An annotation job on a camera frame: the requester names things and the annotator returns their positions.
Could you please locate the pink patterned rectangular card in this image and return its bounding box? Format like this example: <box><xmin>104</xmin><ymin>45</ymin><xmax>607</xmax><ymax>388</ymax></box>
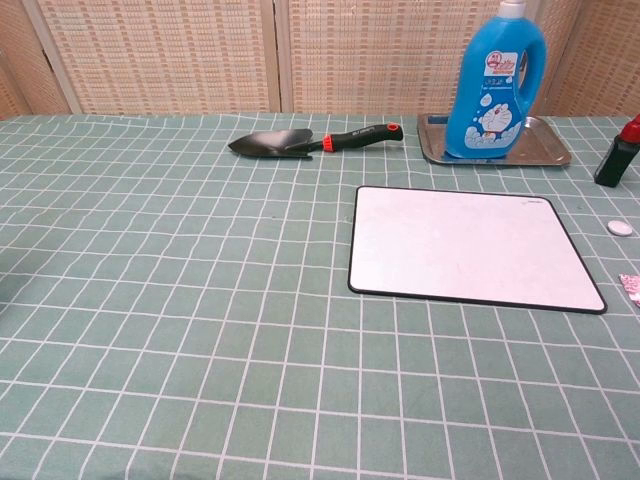
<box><xmin>618</xmin><ymin>272</ymin><xmax>640</xmax><ymax>308</ymax></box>

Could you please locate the white mouse pad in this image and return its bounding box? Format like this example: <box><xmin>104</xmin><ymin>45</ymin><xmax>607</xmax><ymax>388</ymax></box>
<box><xmin>347</xmin><ymin>185</ymin><xmax>609</xmax><ymax>315</ymax></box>

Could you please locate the black garden trowel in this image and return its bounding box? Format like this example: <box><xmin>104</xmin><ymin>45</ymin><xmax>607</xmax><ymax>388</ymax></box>
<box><xmin>227</xmin><ymin>122</ymin><xmax>404</xmax><ymax>161</ymax></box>

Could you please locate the green checked tablecloth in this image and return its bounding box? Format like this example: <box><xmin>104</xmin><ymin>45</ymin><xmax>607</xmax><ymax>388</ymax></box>
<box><xmin>0</xmin><ymin>112</ymin><xmax>640</xmax><ymax>480</ymax></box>

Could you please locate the blue detergent pump bottle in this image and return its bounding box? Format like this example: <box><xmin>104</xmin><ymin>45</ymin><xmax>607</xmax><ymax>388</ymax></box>
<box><xmin>443</xmin><ymin>0</ymin><xmax>549</xmax><ymax>160</ymax></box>

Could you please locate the woven bamboo folding screen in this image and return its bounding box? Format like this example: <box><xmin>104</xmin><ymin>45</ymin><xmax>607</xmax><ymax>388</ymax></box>
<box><xmin>0</xmin><ymin>0</ymin><xmax>640</xmax><ymax>121</ymax></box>

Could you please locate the stainless steel tray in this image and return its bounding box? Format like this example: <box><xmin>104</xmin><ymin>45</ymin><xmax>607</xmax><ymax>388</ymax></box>
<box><xmin>416</xmin><ymin>112</ymin><xmax>573</xmax><ymax>168</ymax></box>

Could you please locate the black bottle red cap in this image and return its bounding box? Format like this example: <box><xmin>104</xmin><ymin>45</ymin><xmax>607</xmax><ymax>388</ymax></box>
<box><xmin>593</xmin><ymin>113</ymin><xmax>640</xmax><ymax>189</ymax></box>

